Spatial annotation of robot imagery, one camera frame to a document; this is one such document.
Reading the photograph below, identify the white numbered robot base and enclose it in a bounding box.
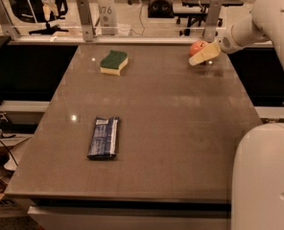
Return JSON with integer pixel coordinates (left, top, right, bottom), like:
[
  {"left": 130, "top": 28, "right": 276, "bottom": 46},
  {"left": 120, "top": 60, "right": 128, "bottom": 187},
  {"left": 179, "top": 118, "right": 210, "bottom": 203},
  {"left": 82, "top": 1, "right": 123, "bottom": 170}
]
[{"left": 97, "top": 0, "right": 118, "bottom": 35}]

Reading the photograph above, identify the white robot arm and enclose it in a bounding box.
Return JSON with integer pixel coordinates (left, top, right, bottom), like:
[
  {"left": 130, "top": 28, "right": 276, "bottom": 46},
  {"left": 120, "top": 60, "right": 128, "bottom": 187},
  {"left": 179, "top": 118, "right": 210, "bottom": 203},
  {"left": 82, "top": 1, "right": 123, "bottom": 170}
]
[{"left": 189, "top": 0, "right": 284, "bottom": 230}]

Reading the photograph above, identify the middle metal bracket post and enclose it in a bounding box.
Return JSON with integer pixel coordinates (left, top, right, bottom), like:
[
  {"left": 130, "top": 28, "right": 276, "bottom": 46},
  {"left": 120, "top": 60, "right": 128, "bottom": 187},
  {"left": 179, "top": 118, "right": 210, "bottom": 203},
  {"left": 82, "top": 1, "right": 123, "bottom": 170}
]
[{"left": 76, "top": 0, "right": 95, "bottom": 42}]

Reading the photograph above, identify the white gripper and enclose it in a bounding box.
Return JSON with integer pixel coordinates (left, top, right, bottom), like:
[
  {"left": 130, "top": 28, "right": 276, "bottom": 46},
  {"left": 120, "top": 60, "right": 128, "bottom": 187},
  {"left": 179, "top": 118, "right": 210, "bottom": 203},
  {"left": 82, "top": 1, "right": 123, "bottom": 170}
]
[{"left": 189, "top": 26, "right": 243, "bottom": 66}]

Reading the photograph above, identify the left metal bracket post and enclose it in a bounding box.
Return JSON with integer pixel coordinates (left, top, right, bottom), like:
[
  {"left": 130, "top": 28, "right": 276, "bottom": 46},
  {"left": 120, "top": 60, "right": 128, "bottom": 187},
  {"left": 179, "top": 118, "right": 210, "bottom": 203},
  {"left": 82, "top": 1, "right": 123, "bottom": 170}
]
[{"left": 0, "top": 0, "right": 20, "bottom": 40}]

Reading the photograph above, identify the metal bracket post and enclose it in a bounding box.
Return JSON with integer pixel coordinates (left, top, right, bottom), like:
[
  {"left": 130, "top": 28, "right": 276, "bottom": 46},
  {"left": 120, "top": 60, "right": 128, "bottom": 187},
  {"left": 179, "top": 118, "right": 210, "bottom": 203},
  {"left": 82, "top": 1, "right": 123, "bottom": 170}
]
[
  {"left": 0, "top": 0, "right": 20, "bottom": 40},
  {"left": 203, "top": 0, "right": 223, "bottom": 42},
  {"left": 76, "top": 0, "right": 95, "bottom": 42}
]

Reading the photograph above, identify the right metal bracket post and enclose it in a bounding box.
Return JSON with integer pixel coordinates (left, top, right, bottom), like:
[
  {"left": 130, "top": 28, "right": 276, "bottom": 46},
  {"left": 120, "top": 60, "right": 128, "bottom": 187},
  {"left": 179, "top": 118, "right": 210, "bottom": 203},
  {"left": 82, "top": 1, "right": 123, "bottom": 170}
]
[{"left": 203, "top": 0, "right": 223, "bottom": 42}]

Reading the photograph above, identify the green yellow sponge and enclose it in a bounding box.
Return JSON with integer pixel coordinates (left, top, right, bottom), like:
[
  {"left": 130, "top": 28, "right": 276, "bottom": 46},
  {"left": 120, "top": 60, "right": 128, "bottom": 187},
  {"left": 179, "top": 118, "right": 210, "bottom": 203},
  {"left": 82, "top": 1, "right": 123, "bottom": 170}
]
[{"left": 100, "top": 50, "right": 129, "bottom": 76}]

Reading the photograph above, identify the dark background desk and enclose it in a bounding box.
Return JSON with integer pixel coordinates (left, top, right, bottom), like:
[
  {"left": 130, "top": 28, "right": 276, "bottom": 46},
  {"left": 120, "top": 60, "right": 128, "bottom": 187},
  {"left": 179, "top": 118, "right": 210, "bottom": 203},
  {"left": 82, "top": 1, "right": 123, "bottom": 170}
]
[{"left": 174, "top": 0, "right": 244, "bottom": 36}]

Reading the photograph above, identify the blue snack packet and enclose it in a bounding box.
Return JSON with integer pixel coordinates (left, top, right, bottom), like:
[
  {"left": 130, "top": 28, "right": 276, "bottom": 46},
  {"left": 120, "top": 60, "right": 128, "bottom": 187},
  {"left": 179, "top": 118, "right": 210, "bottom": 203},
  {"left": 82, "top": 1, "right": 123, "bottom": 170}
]
[{"left": 87, "top": 117, "right": 120, "bottom": 160}]

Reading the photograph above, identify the black speaker box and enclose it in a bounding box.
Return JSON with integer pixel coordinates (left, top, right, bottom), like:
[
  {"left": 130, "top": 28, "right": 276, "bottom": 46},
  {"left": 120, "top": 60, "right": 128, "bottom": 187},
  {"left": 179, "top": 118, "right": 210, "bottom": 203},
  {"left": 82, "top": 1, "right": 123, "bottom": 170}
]
[{"left": 148, "top": 0, "right": 174, "bottom": 18}]

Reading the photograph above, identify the red apple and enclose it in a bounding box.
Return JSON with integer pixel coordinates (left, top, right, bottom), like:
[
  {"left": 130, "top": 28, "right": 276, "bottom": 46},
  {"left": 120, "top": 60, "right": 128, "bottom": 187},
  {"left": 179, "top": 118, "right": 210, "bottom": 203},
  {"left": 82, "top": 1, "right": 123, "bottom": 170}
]
[{"left": 189, "top": 40, "right": 208, "bottom": 57}]

